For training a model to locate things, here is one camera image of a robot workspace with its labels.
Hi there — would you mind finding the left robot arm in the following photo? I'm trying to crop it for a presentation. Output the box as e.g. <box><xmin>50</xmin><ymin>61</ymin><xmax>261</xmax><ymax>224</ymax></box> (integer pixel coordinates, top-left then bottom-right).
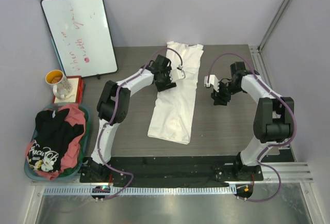
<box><xmin>88</xmin><ymin>55</ymin><xmax>176</xmax><ymax>178</ymax></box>

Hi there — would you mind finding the pink t-shirt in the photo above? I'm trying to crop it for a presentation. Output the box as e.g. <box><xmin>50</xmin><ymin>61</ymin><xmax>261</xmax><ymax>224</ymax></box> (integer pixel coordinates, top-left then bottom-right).
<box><xmin>25</xmin><ymin>104</ymin><xmax>86</xmax><ymax>181</ymax></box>

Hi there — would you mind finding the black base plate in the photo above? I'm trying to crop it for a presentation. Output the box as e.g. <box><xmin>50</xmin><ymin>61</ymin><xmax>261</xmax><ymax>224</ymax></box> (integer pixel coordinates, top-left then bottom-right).
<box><xmin>80</xmin><ymin>155</ymin><xmax>263</xmax><ymax>185</ymax></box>

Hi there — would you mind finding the yellow-lined floral mug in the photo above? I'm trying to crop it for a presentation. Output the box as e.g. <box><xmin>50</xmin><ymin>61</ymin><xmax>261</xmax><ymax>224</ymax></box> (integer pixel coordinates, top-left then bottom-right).
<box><xmin>45</xmin><ymin>70</ymin><xmax>73</xmax><ymax>100</ymax></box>

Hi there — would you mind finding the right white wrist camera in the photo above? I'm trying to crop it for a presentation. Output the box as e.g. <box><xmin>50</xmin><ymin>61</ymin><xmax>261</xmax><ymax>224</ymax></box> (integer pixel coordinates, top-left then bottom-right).
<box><xmin>204</xmin><ymin>74</ymin><xmax>220</xmax><ymax>91</ymax></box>

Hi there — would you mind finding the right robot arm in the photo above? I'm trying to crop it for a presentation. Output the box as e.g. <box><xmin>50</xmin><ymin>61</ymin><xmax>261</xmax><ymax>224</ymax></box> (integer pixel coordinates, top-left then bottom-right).
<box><xmin>204</xmin><ymin>62</ymin><xmax>295</xmax><ymax>177</ymax></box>

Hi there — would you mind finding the slotted cable duct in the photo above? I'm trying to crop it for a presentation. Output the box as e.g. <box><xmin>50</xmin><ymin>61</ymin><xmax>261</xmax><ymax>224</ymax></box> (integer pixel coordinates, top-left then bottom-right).
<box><xmin>43</xmin><ymin>185</ymin><xmax>237</xmax><ymax>196</ymax></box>

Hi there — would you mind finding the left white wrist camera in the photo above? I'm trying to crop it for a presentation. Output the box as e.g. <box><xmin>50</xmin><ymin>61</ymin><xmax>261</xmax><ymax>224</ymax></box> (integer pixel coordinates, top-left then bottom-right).
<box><xmin>169</xmin><ymin>66</ymin><xmax>186</xmax><ymax>83</ymax></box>

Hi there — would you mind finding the white dry-erase board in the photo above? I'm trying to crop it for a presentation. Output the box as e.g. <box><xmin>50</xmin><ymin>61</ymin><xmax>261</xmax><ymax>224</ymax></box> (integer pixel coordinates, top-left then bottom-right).
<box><xmin>41</xmin><ymin>0</ymin><xmax>118</xmax><ymax>77</ymax></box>

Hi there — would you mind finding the black floral-print t-shirt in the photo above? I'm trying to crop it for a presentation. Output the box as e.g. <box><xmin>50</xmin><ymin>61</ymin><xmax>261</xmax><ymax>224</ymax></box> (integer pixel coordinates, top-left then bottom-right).
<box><xmin>27</xmin><ymin>108</ymin><xmax>85</xmax><ymax>172</ymax></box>

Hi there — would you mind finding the white robot-print t-shirt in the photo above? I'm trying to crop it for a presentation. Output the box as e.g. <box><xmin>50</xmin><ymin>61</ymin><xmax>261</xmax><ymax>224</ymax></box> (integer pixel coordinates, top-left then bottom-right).
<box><xmin>147</xmin><ymin>41</ymin><xmax>204</xmax><ymax>145</ymax></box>

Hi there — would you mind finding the right aluminium frame rail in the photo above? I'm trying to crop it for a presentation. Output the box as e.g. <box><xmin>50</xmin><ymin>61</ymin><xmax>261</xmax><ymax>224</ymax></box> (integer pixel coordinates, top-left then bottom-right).
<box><xmin>249</xmin><ymin>45</ymin><xmax>313</xmax><ymax>183</ymax></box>

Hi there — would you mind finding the right corner aluminium post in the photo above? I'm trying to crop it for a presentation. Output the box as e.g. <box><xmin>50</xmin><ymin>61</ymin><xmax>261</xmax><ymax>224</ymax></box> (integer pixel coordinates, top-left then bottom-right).
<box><xmin>258</xmin><ymin>0</ymin><xmax>292</xmax><ymax>51</ymax></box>

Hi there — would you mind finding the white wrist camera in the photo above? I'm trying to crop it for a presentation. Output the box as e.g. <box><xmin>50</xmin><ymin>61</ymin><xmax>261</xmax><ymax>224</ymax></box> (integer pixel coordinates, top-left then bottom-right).
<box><xmin>169</xmin><ymin>66</ymin><xmax>186</xmax><ymax>83</ymax></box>
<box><xmin>204</xmin><ymin>74</ymin><xmax>220</xmax><ymax>91</ymax></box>

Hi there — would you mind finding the teal laundry basket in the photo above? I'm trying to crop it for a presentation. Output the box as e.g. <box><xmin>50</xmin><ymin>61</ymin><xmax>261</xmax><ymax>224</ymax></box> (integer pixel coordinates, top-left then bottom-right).
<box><xmin>24</xmin><ymin>104</ymin><xmax>92</xmax><ymax>182</ymax></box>

